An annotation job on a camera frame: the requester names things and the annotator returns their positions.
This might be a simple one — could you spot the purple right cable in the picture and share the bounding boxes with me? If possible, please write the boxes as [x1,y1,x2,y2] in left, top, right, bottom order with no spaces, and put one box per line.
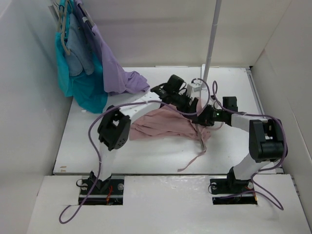
[210,80,287,211]

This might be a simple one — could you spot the grey hanger with clothes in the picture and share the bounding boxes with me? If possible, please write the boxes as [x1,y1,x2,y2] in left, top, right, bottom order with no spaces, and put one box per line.
[53,0,74,56]

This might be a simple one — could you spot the blue grey hanging garment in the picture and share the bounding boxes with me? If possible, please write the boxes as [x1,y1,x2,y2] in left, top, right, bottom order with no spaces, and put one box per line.
[65,13,94,77]

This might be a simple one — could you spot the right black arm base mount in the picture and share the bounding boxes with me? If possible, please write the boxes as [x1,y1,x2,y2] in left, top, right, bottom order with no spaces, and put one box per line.
[208,178,257,205]

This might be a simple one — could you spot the white left rack pole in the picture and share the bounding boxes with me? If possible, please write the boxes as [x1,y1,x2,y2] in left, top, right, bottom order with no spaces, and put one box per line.
[48,0,63,31]

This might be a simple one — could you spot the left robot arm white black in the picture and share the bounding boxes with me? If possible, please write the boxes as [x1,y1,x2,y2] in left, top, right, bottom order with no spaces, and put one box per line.
[89,75,201,194]

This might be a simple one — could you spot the white rack pole with base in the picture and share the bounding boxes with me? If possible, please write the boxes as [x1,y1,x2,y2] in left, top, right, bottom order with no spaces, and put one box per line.
[202,0,222,81]

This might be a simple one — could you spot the lilac hanging garment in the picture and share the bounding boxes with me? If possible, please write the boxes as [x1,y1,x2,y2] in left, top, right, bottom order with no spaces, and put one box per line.
[74,0,150,95]

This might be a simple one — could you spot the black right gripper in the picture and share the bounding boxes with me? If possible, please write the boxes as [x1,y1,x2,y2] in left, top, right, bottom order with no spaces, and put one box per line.
[193,104,227,126]

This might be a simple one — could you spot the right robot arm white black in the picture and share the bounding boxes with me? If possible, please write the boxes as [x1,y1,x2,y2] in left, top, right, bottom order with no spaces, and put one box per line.
[191,97,288,195]

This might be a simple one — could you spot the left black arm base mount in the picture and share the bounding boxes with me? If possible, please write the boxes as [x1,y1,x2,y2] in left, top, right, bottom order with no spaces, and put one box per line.
[76,178,124,206]

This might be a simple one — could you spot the teal hanging garment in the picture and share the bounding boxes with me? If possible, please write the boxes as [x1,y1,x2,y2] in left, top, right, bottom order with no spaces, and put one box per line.
[55,1,108,114]

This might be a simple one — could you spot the purple cable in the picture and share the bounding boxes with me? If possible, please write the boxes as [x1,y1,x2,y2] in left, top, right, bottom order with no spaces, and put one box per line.
[210,80,287,211]
[59,78,212,224]

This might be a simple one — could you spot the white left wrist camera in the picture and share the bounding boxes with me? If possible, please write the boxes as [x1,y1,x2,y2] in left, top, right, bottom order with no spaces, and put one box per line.
[186,83,201,98]

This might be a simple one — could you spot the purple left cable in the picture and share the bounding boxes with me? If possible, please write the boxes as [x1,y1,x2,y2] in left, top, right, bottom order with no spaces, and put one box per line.
[59,78,212,224]

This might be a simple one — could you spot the pink trousers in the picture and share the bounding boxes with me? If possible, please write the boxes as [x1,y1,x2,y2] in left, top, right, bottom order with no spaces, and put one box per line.
[129,106,223,172]

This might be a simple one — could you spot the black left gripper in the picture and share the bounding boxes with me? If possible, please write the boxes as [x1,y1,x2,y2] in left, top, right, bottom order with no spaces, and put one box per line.
[170,92,197,121]

